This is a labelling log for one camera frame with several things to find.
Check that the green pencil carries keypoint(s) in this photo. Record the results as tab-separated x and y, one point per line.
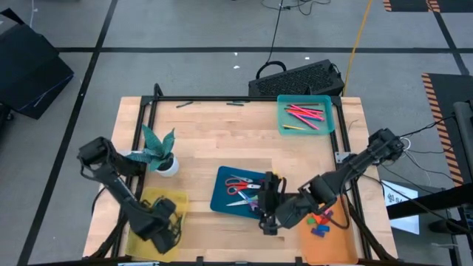
290	108

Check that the pink pencil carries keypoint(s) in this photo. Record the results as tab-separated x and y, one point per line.
305	120
314	116
312	109

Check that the dark blue plastic bin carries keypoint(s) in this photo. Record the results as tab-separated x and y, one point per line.
220	199

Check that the brown pencil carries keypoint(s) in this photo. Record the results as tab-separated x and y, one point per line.
303	105

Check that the white sign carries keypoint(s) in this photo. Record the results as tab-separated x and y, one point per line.
404	225

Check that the blue and purple scissors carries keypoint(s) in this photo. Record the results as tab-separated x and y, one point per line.
249	199

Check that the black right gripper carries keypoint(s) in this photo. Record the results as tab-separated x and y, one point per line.
295	212

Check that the black neighbouring stand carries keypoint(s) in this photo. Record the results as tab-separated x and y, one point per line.
425	201

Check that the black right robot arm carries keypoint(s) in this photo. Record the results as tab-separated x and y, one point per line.
354	166

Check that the orange translucent plastic bin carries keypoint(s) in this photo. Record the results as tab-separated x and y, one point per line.
329	247

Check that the green plant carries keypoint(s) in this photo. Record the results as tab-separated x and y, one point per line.
159	155

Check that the green eraser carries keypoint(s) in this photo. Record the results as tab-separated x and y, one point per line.
311	221

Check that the black mat hazard stripes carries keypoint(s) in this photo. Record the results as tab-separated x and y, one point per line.
439	96

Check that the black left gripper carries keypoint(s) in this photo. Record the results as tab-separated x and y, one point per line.
162	225

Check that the black computer tower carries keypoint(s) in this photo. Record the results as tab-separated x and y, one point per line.
295	79

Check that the dark green pen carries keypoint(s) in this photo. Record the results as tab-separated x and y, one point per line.
235	104

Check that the blue eraser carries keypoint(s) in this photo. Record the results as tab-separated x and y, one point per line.
323	228
328	214
318	232

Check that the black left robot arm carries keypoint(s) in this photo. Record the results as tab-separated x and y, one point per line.
114	181

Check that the black pen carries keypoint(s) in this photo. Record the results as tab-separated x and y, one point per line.
184	104

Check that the orange eraser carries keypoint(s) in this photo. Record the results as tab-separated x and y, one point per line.
316	217

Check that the red eraser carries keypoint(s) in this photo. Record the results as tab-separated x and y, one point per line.
324	221

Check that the yellow pencil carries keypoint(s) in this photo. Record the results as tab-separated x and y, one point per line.
293	127

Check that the blue pencil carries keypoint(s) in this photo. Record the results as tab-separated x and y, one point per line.
308	116

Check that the teal translucent plastic bin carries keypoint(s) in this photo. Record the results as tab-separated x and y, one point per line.
328	127

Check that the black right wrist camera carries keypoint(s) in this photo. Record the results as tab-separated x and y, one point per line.
275	183

